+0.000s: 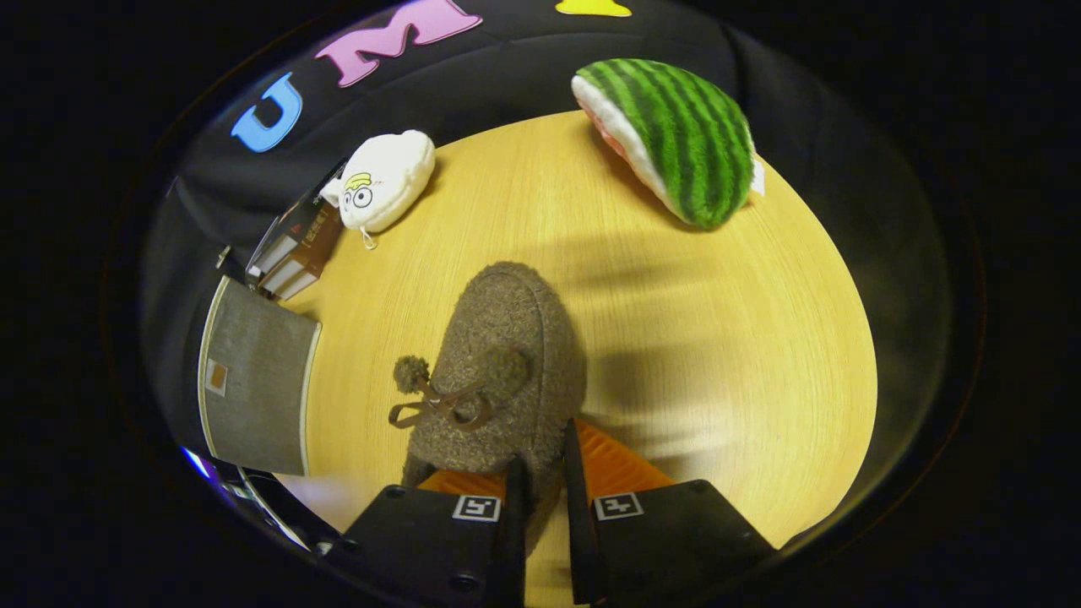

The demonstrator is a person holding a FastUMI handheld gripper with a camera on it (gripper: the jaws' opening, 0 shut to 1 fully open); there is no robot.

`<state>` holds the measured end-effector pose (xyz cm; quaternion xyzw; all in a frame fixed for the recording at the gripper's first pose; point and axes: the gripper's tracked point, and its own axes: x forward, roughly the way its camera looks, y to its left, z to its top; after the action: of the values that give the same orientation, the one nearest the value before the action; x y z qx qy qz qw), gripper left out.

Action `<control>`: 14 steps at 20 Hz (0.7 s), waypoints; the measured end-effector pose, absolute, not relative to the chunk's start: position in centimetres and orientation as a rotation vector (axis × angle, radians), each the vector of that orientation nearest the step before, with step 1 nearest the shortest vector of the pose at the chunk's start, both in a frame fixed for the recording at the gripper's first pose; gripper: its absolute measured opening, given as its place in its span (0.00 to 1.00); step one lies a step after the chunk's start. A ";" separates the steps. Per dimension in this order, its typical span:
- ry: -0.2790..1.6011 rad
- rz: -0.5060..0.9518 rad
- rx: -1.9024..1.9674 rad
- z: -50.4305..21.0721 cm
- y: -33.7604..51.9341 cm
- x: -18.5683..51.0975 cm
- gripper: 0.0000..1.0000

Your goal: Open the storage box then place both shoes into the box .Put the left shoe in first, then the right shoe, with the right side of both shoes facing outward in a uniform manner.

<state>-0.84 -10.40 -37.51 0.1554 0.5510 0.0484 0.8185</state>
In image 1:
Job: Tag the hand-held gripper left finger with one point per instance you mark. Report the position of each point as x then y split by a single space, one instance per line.
422 532

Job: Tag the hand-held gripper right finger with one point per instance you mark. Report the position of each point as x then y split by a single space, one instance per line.
667 532

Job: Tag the brown fuzzy shoe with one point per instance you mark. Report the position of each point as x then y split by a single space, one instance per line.
515 321

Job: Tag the cream fabric storage box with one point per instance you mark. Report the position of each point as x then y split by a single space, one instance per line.
253 371

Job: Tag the brown book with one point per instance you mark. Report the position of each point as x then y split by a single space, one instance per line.
317 249

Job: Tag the white plush toy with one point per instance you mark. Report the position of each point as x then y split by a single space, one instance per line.
388 177

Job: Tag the watermelon slice plush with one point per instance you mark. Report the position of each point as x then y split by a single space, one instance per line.
684 135

